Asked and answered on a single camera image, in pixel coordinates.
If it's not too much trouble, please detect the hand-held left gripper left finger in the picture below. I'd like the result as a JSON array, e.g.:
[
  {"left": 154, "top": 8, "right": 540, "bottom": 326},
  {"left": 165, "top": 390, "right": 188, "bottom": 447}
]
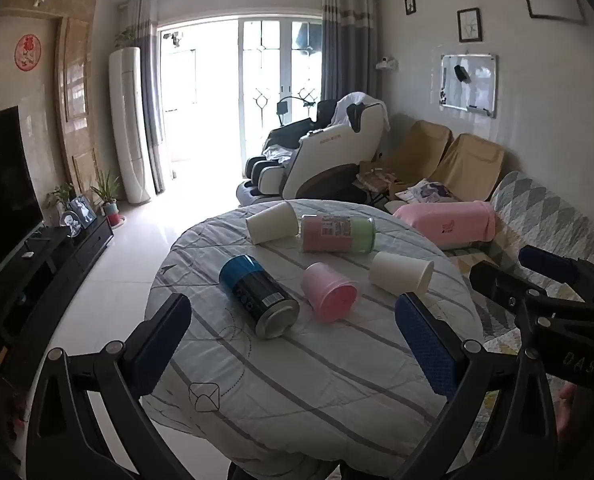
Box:
[{"left": 25, "top": 292, "right": 193, "bottom": 480}]

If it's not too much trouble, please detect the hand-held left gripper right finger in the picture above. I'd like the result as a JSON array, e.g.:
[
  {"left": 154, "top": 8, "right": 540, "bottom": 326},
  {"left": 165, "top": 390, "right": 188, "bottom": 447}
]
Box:
[{"left": 394, "top": 292, "right": 572, "bottom": 480}]

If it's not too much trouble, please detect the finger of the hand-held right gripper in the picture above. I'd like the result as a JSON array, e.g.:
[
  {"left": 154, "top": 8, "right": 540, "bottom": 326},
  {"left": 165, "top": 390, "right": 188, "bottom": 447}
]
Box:
[
  {"left": 469, "top": 262, "right": 552, "bottom": 322},
  {"left": 519, "top": 245, "right": 594, "bottom": 291}
]

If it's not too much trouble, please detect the white paper cup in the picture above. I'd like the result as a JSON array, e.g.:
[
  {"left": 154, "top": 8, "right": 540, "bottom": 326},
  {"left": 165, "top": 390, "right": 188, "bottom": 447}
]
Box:
[
  {"left": 245, "top": 202, "right": 298, "bottom": 246},
  {"left": 368, "top": 251, "right": 435, "bottom": 297}
]

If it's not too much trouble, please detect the pink plastic cup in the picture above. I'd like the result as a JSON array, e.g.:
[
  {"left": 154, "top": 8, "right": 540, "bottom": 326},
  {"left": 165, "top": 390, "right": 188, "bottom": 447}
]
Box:
[{"left": 300, "top": 262, "right": 360, "bottom": 324}]

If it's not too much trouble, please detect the person's right hand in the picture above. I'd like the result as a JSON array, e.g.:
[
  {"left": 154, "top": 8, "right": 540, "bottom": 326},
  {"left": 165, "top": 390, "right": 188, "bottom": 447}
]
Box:
[{"left": 558, "top": 382, "right": 585, "bottom": 443}]

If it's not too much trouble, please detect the sofa with patterned cover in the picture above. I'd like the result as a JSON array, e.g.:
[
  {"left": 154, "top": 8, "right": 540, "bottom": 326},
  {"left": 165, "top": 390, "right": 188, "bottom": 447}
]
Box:
[{"left": 444, "top": 170, "right": 594, "bottom": 356}]

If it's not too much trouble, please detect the pink folded blanket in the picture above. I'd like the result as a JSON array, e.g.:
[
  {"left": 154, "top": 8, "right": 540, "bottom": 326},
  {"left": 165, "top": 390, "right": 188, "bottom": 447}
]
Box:
[{"left": 392, "top": 200, "right": 498, "bottom": 251}]

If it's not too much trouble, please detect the blue and black can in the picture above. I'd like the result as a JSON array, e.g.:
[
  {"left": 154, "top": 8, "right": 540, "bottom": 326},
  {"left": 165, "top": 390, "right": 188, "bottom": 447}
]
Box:
[{"left": 219, "top": 254, "right": 300, "bottom": 341}]

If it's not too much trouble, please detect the printed pillow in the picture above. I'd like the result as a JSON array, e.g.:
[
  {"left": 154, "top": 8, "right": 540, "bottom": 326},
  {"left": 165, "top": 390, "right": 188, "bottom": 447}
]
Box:
[{"left": 394, "top": 179, "right": 456, "bottom": 204}]

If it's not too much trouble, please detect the tan sofa cushion cover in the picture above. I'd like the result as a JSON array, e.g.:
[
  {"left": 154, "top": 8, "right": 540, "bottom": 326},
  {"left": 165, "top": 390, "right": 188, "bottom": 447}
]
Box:
[
  {"left": 388, "top": 120, "right": 454, "bottom": 197},
  {"left": 427, "top": 132, "right": 508, "bottom": 203}
]

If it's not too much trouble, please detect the black television cabinet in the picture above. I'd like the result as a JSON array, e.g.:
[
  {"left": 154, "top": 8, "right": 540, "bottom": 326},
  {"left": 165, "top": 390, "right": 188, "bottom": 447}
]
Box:
[{"left": 0, "top": 217, "right": 115, "bottom": 393}]

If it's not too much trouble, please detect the round table with striped cloth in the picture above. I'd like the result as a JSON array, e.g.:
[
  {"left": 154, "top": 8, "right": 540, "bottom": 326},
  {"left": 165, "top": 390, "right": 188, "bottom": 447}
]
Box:
[{"left": 144, "top": 199, "right": 486, "bottom": 467}]

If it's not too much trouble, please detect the pink and green jar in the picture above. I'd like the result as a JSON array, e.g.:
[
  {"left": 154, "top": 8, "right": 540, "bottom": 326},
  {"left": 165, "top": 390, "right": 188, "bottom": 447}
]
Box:
[{"left": 298, "top": 213, "right": 377, "bottom": 254}]

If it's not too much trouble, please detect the round ornament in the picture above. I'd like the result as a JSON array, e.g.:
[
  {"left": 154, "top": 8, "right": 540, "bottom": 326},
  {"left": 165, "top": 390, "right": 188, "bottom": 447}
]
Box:
[{"left": 59, "top": 211, "right": 82, "bottom": 237}]

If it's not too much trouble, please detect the potted green plant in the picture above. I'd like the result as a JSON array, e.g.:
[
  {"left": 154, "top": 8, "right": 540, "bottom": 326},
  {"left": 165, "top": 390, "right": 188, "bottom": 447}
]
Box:
[{"left": 90, "top": 169, "right": 126, "bottom": 229}]

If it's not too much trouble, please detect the small side table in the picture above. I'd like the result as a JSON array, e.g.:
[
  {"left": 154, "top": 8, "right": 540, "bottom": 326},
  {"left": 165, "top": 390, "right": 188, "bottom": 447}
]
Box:
[{"left": 355, "top": 160, "right": 402, "bottom": 206}]

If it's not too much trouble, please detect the small green plant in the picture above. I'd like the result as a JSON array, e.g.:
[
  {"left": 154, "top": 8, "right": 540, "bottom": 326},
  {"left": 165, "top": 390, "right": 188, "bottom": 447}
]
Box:
[{"left": 46, "top": 182, "right": 78, "bottom": 212}]

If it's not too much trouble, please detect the whiteboard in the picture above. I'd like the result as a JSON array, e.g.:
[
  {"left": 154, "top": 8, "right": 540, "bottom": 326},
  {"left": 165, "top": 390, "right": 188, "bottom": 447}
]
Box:
[{"left": 439, "top": 53, "right": 498, "bottom": 119}]

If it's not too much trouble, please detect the white massage chair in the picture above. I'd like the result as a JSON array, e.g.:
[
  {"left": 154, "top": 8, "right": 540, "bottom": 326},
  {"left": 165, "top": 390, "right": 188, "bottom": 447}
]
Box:
[{"left": 236, "top": 92, "right": 390, "bottom": 207}]

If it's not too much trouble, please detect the black television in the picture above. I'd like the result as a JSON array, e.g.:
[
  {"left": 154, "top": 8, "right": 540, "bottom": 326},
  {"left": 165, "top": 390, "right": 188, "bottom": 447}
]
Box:
[{"left": 0, "top": 106, "right": 46, "bottom": 292}]

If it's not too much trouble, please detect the white standing air conditioner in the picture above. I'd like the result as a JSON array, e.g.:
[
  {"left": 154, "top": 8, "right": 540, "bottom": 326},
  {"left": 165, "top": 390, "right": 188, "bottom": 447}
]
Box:
[{"left": 108, "top": 47, "right": 157, "bottom": 205}]

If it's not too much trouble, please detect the white cloth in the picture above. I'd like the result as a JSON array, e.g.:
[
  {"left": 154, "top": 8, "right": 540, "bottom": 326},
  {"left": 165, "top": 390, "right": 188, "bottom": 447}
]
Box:
[{"left": 331, "top": 91, "right": 391, "bottom": 133}]

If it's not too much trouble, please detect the grey curtain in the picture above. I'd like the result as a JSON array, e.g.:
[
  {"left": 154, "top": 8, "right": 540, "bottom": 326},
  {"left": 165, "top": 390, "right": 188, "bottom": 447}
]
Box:
[
  {"left": 126, "top": 0, "right": 168, "bottom": 195},
  {"left": 322, "top": 0, "right": 382, "bottom": 106}
]

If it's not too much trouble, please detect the phone stand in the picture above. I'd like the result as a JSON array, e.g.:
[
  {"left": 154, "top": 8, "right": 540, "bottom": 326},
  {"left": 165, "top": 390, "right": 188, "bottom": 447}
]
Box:
[{"left": 275, "top": 94, "right": 320, "bottom": 125}]

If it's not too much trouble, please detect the photo frame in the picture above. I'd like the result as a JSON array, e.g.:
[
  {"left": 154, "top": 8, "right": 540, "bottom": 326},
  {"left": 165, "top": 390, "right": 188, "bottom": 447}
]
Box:
[{"left": 68, "top": 195, "right": 98, "bottom": 226}]

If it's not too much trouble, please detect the red round wall decoration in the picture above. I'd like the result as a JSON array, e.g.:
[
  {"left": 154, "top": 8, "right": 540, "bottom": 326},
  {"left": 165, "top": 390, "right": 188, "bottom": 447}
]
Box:
[{"left": 15, "top": 33, "right": 42, "bottom": 69}]

